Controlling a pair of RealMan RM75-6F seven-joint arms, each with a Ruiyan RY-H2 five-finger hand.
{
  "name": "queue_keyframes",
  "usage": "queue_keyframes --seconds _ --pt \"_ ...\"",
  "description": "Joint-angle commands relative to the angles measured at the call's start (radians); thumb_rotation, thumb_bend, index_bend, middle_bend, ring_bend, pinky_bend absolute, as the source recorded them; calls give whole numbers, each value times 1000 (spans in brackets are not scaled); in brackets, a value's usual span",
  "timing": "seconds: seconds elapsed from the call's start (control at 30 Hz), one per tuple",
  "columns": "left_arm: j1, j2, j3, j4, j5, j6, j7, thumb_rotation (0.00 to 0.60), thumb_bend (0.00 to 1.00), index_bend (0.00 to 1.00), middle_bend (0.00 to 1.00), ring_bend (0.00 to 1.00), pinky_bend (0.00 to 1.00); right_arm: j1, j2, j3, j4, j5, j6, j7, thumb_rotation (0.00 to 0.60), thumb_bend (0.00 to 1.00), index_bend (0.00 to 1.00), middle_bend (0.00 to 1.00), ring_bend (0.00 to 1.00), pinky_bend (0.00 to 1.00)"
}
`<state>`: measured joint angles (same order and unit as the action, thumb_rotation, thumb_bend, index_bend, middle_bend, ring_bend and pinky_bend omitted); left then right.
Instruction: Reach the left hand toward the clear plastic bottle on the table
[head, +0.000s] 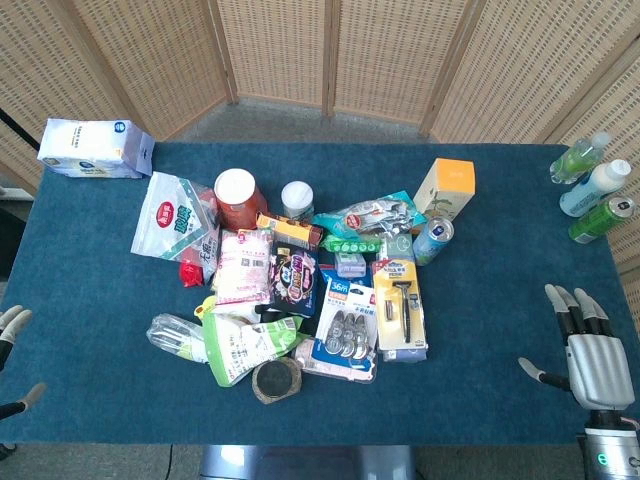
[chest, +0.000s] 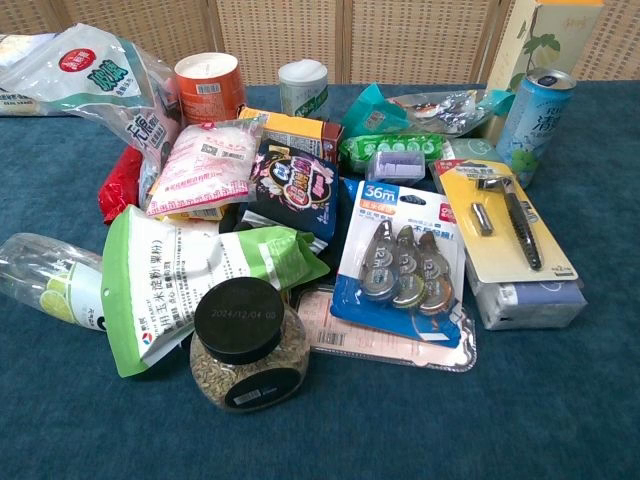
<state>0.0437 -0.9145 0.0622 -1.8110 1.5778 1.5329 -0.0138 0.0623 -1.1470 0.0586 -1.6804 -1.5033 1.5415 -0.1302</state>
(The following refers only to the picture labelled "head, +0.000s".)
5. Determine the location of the small grey green box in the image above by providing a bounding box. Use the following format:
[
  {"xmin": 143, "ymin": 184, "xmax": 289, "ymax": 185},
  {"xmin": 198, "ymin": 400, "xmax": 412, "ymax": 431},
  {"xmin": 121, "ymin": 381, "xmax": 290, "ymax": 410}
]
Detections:
[{"xmin": 333, "ymin": 251, "xmax": 367, "ymax": 278}]

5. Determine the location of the transparent plastic bottle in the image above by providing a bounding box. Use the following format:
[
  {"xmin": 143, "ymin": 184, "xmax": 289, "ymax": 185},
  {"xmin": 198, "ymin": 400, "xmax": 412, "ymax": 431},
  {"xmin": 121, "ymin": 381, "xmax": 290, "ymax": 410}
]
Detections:
[{"xmin": 146, "ymin": 313, "xmax": 211, "ymax": 364}]

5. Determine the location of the orange brown snack box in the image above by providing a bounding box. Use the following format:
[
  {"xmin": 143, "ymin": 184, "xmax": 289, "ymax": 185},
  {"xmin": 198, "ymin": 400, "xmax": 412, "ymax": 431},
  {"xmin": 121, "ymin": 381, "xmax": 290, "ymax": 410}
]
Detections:
[{"xmin": 255, "ymin": 211, "xmax": 325, "ymax": 250}]

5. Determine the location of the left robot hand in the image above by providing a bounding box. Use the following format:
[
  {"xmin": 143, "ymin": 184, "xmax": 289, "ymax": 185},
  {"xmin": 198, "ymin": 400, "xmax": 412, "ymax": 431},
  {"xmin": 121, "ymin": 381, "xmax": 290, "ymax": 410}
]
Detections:
[{"xmin": 0, "ymin": 304, "xmax": 48, "ymax": 422}]

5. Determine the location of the green drink can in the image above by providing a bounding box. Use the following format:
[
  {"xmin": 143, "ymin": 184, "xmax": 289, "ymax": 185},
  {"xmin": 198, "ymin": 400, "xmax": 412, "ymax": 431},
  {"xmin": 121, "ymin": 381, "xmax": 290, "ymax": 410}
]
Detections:
[{"xmin": 568, "ymin": 195, "xmax": 636, "ymax": 245}]

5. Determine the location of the blue table mat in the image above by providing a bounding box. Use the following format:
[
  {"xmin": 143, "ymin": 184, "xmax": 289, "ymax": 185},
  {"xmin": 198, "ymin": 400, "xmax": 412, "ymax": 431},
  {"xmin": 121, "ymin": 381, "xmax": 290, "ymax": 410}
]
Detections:
[{"xmin": 0, "ymin": 142, "xmax": 640, "ymax": 447}]

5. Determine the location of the round black lid container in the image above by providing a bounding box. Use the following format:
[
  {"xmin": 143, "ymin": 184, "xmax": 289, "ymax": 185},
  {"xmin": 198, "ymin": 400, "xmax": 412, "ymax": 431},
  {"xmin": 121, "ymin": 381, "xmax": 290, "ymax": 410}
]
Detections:
[{"xmin": 251, "ymin": 356, "xmax": 304, "ymax": 404}]

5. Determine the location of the blue drink can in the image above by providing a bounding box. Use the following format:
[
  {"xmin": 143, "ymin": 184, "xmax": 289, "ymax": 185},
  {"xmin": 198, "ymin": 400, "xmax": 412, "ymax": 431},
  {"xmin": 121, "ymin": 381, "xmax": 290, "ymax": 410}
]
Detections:
[{"xmin": 412, "ymin": 216, "xmax": 456, "ymax": 267}]

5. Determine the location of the green clear bottle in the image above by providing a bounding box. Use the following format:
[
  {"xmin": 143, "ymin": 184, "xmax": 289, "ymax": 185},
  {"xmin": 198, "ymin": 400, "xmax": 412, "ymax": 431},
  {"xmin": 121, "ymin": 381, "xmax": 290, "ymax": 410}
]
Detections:
[{"xmin": 549, "ymin": 131, "xmax": 614, "ymax": 184}]

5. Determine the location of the black purple packet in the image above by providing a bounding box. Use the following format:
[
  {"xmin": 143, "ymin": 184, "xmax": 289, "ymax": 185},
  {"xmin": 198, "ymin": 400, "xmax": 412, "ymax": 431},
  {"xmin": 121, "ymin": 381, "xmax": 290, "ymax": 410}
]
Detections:
[{"xmin": 267, "ymin": 240, "xmax": 319, "ymax": 318}]

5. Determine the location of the small white lid jar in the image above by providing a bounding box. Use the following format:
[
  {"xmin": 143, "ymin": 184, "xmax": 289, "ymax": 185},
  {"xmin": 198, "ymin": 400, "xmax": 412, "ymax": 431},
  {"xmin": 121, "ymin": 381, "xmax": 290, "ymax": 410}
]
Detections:
[{"xmin": 280, "ymin": 180, "xmax": 316, "ymax": 221}]

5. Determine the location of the pink white packet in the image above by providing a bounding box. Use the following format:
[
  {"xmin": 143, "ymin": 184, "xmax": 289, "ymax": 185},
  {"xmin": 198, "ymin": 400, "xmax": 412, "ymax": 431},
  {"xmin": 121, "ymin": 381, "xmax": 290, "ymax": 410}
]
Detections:
[{"xmin": 210, "ymin": 228, "xmax": 275, "ymax": 307}]

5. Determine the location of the white green snack bag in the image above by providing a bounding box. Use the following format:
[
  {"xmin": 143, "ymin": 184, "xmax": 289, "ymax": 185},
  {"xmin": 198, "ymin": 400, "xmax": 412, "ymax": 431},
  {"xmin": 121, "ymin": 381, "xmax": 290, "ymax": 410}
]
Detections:
[{"xmin": 130, "ymin": 171, "xmax": 221, "ymax": 274}]

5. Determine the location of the green tablet blister pack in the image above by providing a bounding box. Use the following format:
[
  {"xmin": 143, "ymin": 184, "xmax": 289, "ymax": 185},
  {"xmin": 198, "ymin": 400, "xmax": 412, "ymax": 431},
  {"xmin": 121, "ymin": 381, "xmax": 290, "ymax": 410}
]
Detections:
[{"xmin": 319, "ymin": 234, "xmax": 387, "ymax": 255}]

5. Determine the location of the white tissue pack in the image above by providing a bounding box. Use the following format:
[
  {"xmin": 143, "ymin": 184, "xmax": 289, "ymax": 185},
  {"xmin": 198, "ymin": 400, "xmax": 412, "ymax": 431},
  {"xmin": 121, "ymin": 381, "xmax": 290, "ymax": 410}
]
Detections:
[{"xmin": 37, "ymin": 117, "xmax": 156, "ymax": 180}]

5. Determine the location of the woven folding screen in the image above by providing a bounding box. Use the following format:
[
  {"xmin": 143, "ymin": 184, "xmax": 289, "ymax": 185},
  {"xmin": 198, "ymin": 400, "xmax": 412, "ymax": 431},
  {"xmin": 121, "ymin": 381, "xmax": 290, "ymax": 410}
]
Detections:
[{"xmin": 0, "ymin": 0, "xmax": 640, "ymax": 296}]

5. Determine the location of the blue white bottle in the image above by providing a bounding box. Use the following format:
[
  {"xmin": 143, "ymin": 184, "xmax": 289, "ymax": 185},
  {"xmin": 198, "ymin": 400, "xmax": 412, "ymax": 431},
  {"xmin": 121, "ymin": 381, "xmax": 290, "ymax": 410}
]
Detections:
[{"xmin": 558, "ymin": 159, "xmax": 633, "ymax": 218}]

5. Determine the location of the teal silver snack bag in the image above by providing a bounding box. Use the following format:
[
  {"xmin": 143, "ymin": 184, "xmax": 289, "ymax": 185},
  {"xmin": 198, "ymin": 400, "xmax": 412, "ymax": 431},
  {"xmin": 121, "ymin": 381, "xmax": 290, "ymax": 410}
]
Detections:
[{"xmin": 312, "ymin": 195, "xmax": 427, "ymax": 239}]

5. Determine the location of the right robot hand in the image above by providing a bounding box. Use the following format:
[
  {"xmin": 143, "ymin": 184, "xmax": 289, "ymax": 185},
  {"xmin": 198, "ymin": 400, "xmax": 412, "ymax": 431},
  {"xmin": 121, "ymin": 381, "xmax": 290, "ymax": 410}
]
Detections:
[{"xmin": 517, "ymin": 283, "xmax": 638, "ymax": 413}]

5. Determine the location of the red jar white lid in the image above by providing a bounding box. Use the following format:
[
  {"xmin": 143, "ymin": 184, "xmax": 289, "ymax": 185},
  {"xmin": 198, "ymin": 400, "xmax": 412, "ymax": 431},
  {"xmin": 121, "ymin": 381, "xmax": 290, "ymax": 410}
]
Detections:
[{"xmin": 213, "ymin": 168, "xmax": 269, "ymax": 232}]

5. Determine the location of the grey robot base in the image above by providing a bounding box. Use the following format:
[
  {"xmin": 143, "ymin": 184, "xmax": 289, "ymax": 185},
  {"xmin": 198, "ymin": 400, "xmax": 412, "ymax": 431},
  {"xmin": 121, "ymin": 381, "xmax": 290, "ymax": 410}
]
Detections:
[{"xmin": 199, "ymin": 443, "xmax": 417, "ymax": 480}]

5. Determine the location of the orange white carton box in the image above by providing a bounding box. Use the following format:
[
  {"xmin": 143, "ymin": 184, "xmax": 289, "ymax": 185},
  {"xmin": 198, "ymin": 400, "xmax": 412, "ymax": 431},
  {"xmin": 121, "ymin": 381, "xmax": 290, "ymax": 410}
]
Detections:
[{"xmin": 412, "ymin": 157, "xmax": 477, "ymax": 221}]

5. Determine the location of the green white pouch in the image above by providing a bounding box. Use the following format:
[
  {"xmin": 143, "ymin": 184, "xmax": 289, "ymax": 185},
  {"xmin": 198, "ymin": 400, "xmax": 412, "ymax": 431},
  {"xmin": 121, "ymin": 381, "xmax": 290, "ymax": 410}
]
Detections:
[{"xmin": 201, "ymin": 295, "xmax": 311, "ymax": 389}]

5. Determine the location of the small red packet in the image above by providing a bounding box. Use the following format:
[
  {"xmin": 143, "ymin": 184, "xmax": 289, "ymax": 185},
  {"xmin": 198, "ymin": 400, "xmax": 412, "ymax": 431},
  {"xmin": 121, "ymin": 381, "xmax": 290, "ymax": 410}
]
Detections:
[{"xmin": 179, "ymin": 257, "xmax": 214, "ymax": 289}]

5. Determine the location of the pale green card pack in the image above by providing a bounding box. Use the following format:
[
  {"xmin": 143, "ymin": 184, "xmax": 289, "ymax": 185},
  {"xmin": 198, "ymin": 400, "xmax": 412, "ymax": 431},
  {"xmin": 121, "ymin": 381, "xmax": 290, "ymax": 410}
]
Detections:
[{"xmin": 375, "ymin": 230, "xmax": 416, "ymax": 264}]

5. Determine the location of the yellow razor blister pack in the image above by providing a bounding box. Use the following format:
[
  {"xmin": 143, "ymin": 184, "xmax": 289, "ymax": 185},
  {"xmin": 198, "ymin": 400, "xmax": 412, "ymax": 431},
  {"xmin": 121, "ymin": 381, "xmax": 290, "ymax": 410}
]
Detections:
[{"xmin": 371, "ymin": 259, "xmax": 430, "ymax": 362}]

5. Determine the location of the correction tape blister pack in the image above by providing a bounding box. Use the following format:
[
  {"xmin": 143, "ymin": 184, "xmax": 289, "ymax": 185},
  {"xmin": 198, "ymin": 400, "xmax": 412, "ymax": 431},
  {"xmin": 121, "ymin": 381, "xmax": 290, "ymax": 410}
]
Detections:
[{"xmin": 310, "ymin": 272, "xmax": 379, "ymax": 374}]

